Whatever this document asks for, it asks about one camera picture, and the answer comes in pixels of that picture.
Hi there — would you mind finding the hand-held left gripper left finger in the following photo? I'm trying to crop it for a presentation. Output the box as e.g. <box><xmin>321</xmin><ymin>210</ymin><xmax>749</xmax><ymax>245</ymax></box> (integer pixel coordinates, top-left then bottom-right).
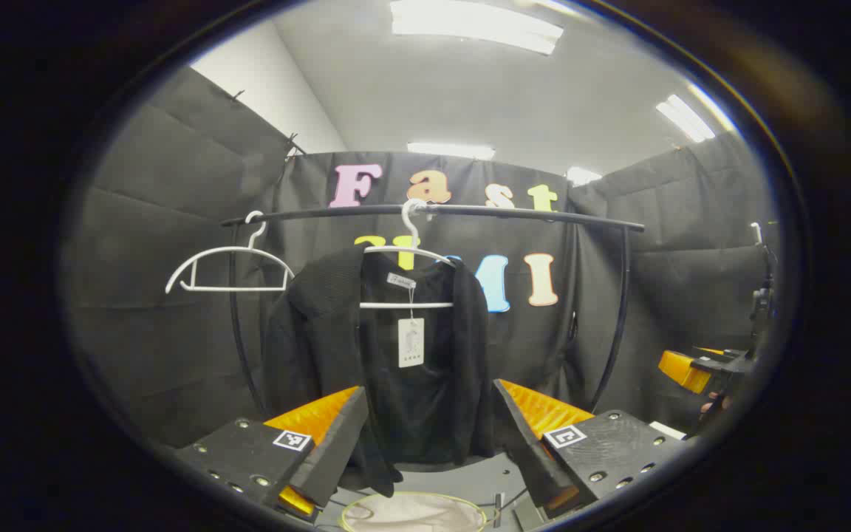
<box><xmin>173</xmin><ymin>386</ymin><xmax>369</xmax><ymax>522</ymax></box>

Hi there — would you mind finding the black knit cardigan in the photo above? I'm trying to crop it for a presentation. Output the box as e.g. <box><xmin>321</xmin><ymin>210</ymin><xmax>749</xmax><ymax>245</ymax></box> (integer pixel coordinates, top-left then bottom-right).
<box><xmin>262</xmin><ymin>244</ymin><xmax>499</xmax><ymax>497</ymax></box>

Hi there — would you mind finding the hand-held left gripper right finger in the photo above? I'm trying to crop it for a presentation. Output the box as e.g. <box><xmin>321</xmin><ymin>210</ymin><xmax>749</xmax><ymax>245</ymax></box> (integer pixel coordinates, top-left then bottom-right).
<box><xmin>492</xmin><ymin>379</ymin><xmax>686</xmax><ymax>522</ymax></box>

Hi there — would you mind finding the white mesh laundry hamper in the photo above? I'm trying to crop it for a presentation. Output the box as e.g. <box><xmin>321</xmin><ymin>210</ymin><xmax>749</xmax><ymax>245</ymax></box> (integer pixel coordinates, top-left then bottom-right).
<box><xmin>338</xmin><ymin>491</ymin><xmax>499</xmax><ymax>532</ymax></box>

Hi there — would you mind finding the black backdrop cloth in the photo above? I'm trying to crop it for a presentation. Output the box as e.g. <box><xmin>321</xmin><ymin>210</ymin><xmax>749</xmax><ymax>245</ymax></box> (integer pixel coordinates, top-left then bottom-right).
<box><xmin>64</xmin><ymin>65</ymin><xmax>777</xmax><ymax>451</ymax></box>

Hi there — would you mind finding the black metal clothes rack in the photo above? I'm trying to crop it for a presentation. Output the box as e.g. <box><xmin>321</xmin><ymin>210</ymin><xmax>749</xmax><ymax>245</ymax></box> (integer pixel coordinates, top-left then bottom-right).
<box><xmin>220</xmin><ymin>205</ymin><xmax>646</xmax><ymax>422</ymax></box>

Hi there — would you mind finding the white plastic clothes hanger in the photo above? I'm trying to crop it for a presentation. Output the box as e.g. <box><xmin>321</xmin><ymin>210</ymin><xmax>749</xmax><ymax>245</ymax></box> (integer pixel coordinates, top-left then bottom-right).
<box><xmin>359</xmin><ymin>198</ymin><xmax>457</xmax><ymax>310</ymax></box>
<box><xmin>165</xmin><ymin>211</ymin><xmax>295</xmax><ymax>295</ymax></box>

